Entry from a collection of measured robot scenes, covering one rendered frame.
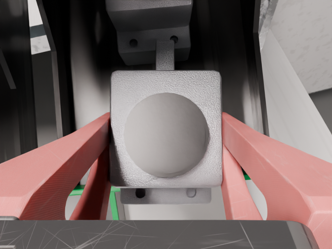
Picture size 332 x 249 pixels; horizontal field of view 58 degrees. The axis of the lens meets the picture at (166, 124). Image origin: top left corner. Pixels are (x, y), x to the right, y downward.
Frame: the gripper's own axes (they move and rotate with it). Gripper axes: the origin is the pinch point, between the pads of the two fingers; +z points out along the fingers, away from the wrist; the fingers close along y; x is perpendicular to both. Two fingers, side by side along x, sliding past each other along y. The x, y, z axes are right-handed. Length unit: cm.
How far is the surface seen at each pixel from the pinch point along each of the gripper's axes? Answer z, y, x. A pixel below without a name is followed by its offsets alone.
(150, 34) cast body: 7.7, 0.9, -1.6
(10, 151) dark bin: 5.0, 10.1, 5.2
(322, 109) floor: 122, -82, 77
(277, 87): 45, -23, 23
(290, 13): 83, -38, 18
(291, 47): 92, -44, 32
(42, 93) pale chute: 15.8, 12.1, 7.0
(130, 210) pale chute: 13.0, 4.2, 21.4
